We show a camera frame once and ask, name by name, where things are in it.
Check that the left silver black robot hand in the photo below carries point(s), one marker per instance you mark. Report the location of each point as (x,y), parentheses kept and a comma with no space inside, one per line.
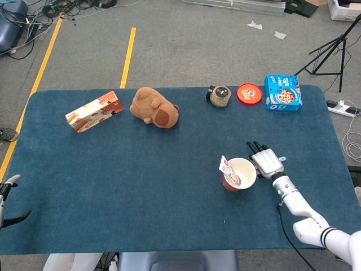
(7,185)

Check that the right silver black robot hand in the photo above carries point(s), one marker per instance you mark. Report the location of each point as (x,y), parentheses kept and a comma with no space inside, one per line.
(268,163)

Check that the light blue toothbrush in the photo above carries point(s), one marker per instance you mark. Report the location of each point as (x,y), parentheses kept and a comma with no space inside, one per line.
(282,159)

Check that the white printed toothpaste tube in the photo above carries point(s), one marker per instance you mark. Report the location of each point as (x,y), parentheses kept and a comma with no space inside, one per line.
(229,172)

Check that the white robot base shell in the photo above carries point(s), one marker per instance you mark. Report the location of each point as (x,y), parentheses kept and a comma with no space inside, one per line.
(70,262)

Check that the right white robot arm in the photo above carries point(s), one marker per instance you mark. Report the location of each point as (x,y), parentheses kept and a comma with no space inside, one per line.
(296,200)

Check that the red paper cup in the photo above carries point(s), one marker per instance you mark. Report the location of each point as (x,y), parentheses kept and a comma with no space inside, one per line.
(248,172)

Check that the person's shoe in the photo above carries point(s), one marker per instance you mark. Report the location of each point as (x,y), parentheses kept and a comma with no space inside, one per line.
(8,134)

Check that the blue cookie box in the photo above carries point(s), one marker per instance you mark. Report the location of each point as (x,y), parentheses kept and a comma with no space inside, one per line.
(282,94)

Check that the red round plastic lid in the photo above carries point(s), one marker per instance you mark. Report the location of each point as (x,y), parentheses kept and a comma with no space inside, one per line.
(249,94)

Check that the glass jar black lid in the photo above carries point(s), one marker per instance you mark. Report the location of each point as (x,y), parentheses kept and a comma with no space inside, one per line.
(220,97)

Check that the white power strip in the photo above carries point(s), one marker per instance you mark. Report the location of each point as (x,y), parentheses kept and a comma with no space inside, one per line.
(337,106)

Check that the orange white biscuit box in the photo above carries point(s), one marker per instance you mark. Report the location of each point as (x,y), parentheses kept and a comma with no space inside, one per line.
(93,113)

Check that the black tripod stand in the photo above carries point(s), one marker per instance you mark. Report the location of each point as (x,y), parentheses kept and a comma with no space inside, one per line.
(342,62)

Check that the blue table mat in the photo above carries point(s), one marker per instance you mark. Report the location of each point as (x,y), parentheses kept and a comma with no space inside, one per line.
(141,183)

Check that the brown capybara plush toy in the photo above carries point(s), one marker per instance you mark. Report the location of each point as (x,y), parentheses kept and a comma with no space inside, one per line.
(152,107)

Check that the white paper scrap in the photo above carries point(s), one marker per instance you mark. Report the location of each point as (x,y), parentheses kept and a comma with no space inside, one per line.
(280,35)
(255,25)

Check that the black metal stand base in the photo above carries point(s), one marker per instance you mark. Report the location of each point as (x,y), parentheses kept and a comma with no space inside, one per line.
(300,8)

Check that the dark blue chair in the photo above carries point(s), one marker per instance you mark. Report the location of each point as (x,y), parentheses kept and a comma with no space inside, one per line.
(9,25)

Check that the white storage box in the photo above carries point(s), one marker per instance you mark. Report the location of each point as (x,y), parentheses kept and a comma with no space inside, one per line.
(342,9)

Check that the aluminium profile rail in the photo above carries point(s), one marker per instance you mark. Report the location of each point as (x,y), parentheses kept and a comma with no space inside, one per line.
(234,6)

